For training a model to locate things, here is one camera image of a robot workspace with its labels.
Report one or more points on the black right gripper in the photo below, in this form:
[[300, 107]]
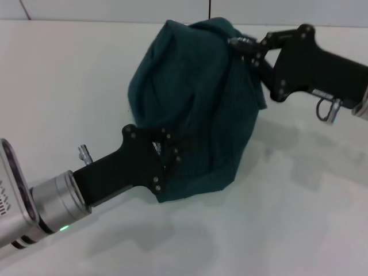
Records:
[[316, 72]]

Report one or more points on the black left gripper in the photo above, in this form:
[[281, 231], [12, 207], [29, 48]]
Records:
[[126, 166]]

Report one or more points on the dark teal insulated lunch bag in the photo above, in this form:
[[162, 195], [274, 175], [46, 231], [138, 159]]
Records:
[[195, 115]]

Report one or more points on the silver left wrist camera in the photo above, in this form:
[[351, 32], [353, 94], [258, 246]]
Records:
[[14, 195]]

